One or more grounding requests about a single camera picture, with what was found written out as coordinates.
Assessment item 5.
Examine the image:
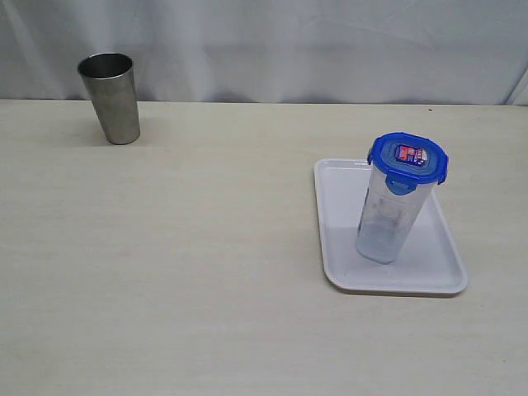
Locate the blue plastic container lid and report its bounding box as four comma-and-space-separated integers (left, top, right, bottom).
367, 132, 449, 196

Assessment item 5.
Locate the stainless steel cup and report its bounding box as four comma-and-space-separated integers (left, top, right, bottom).
78, 53, 140, 145

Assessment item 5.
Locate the clear plastic tall container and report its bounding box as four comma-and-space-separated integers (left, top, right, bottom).
356, 166, 434, 264

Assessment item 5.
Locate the white backdrop curtain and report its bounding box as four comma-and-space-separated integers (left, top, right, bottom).
1, 1, 527, 105

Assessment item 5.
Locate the white plastic tray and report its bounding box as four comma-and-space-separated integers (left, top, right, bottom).
313, 158, 469, 296

